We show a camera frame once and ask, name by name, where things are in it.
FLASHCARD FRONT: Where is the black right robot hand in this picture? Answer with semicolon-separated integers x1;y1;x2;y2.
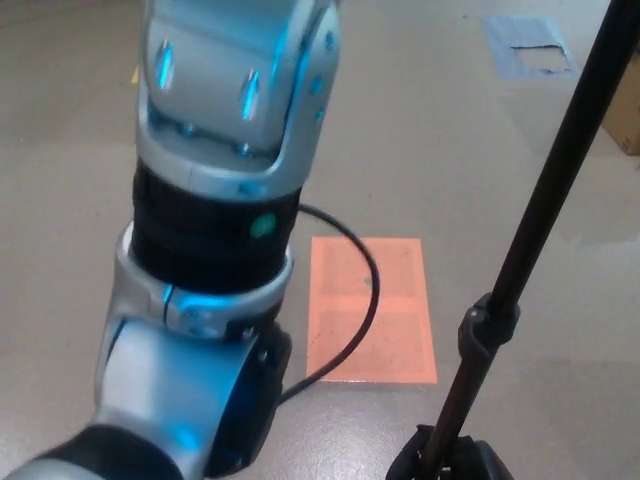
387;423;512;480

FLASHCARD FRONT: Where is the black telescopic phone stand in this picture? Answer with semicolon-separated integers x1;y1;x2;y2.
432;0;640;480

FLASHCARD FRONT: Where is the orange paper floor sheet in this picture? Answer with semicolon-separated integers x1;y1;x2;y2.
305;236;440;385

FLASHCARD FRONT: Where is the torn blue paper floor sheet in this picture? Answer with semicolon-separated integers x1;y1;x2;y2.
480;16;580;77

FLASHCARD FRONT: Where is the brown cardboard box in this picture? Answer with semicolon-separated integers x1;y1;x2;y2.
602;47;640;156

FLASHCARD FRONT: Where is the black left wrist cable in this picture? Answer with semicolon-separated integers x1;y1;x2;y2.
277;203;381;401

